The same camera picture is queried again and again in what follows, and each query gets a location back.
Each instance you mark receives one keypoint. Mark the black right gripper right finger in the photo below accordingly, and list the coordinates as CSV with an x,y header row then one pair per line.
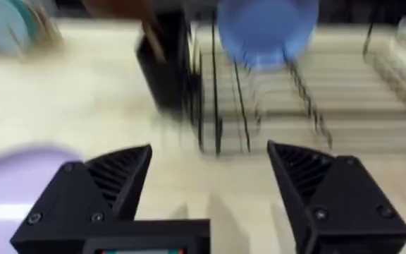
x,y
344,208

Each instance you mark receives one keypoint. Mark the black cutlery holder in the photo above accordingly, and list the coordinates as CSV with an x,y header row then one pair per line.
x,y
166,67

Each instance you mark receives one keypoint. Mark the light blue plate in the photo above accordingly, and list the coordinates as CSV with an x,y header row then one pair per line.
x,y
4,26

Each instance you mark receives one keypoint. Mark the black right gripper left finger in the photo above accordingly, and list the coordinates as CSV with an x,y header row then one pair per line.
x,y
83,197

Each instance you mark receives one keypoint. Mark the lilac plate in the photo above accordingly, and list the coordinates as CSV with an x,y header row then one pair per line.
x,y
5,190

